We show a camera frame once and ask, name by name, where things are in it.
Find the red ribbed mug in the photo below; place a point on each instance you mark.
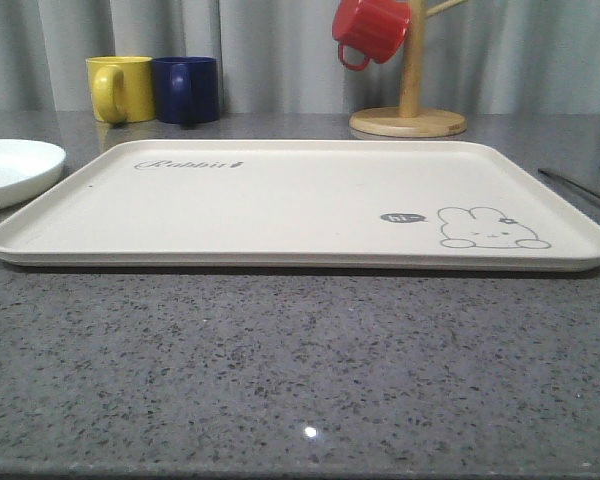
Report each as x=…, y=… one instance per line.
x=369, y=30

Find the cream rabbit serving tray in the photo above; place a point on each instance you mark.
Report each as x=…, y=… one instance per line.
x=316, y=203

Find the wooden mug tree stand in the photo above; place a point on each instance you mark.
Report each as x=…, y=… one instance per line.
x=409, y=119

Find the grey curtain backdrop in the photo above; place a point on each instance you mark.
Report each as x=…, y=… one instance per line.
x=497, y=57

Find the white round plate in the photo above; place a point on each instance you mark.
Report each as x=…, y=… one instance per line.
x=27, y=169

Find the yellow mug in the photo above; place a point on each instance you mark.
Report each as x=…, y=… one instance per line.
x=121, y=88

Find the dark blue mug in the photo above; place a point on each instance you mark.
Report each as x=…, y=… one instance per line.
x=185, y=89

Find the silver metal fork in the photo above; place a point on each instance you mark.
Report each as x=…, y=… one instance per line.
x=570, y=181

